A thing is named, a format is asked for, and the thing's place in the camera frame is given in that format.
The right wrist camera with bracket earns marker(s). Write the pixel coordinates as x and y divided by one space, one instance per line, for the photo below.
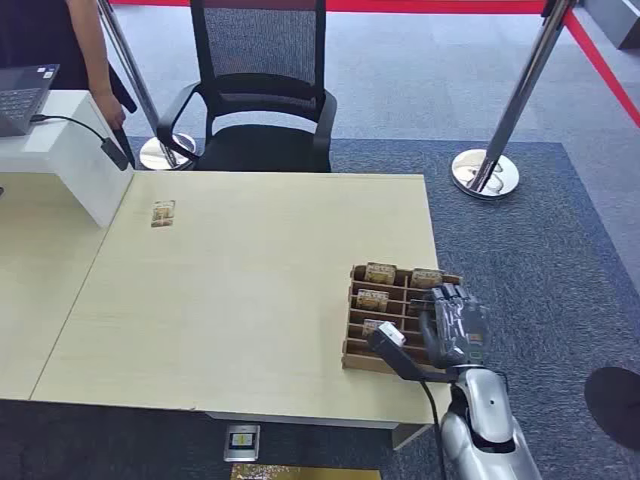
395 354

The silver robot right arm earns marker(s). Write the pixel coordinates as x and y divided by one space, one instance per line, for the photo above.
487 411

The white desk riser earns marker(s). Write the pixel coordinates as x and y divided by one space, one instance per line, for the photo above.
70 156

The person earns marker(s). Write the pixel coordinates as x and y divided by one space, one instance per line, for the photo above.
50 33

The chrome stanchion post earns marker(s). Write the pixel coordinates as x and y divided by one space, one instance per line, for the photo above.
155 154
520 93

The patterned card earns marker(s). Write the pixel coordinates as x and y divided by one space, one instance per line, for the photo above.
380 273
372 300
163 214
370 326
425 278

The dark laptop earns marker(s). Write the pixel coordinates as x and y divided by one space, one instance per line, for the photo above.
20 99

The person's hand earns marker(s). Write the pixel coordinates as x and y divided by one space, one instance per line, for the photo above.
111 109

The silver floor socket box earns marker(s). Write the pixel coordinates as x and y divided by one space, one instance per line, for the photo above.
241 442

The gold patterned panel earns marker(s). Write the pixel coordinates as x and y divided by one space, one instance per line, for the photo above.
300 473

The grey box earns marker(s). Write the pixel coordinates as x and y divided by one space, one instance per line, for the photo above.
617 16

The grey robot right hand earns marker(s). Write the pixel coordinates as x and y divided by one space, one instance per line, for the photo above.
457 328

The red barrier belt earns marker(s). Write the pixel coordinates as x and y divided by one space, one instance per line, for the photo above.
605 69
400 5

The wooden card holder box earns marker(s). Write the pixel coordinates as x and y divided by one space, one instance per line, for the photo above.
365 358

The black mesh office chair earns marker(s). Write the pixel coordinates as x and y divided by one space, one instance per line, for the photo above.
260 142

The black round disc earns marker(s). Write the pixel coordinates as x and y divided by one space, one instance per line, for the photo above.
617 407

